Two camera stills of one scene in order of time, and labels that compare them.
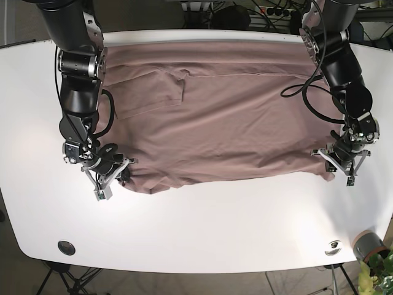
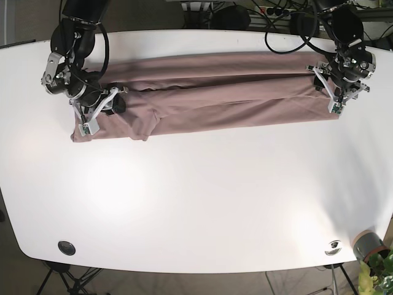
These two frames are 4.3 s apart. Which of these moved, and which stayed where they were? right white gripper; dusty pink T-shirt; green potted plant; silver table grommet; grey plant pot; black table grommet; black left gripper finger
Moved: dusty pink T-shirt; right white gripper; black left gripper finger
Stayed: grey plant pot; green potted plant; silver table grommet; black table grommet
